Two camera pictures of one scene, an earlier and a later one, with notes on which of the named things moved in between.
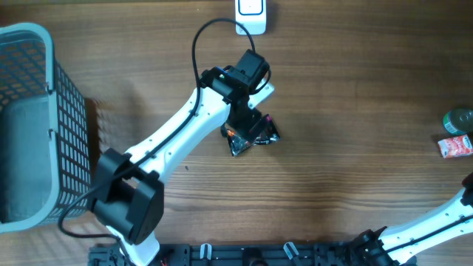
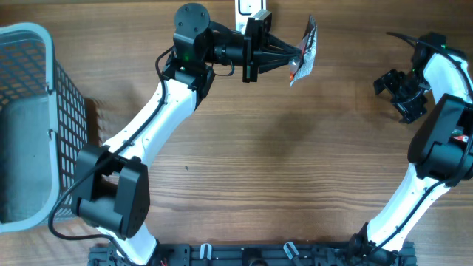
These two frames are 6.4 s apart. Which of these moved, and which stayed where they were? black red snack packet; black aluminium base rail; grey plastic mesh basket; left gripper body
Moved: black red snack packet; left gripper body
Stayed: grey plastic mesh basket; black aluminium base rail
